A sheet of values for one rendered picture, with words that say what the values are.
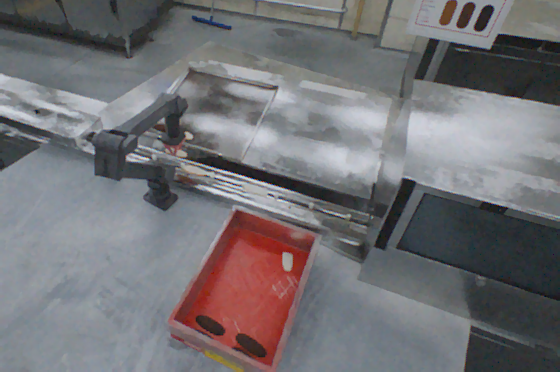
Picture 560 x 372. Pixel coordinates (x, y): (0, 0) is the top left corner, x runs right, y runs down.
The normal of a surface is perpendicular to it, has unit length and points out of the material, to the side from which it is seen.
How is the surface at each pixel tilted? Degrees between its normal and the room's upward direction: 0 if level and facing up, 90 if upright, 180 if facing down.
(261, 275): 0
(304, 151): 10
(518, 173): 0
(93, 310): 0
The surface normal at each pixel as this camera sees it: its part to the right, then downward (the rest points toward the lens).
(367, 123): -0.06, -0.63
